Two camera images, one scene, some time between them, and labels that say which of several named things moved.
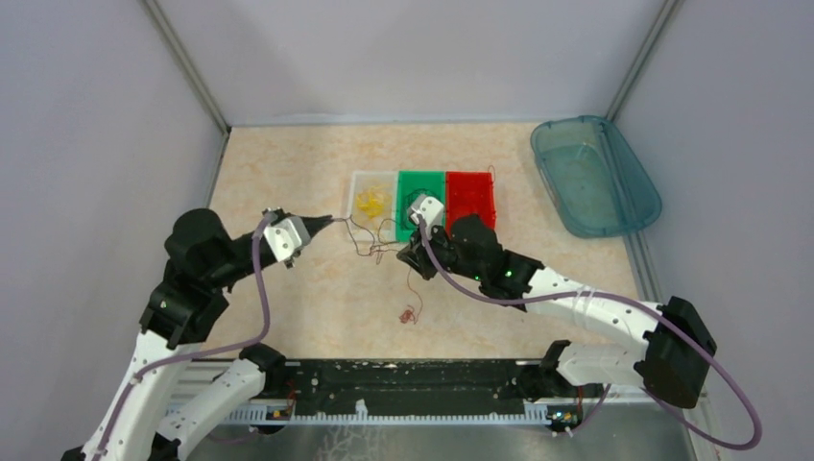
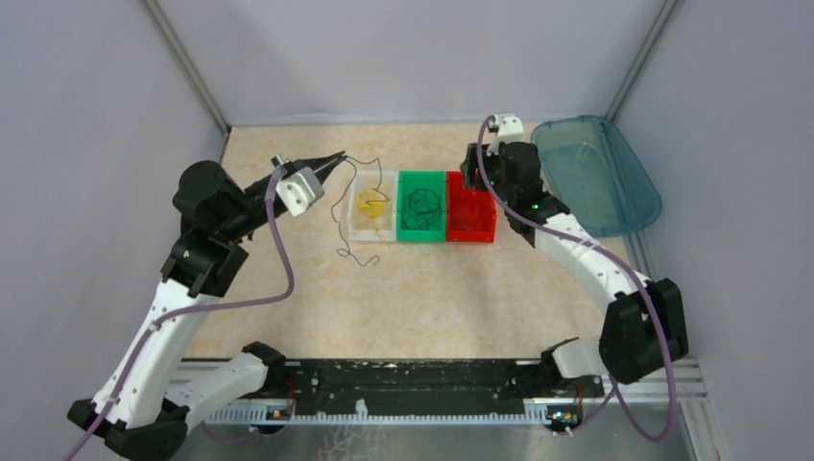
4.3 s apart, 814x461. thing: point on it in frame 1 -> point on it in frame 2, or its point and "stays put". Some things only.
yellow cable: x=373 y=200 stays put
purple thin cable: x=368 y=254 -> x=331 y=210
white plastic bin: x=366 y=228 stays put
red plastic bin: x=468 y=193 stays put
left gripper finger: x=307 y=220 -> x=317 y=163
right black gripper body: x=443 y=249 -> x=475 y=177
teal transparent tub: x=596 y=184 stays put
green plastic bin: x=411 y=185 stays put
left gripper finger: x=313 y=228 -> x=323 y=173
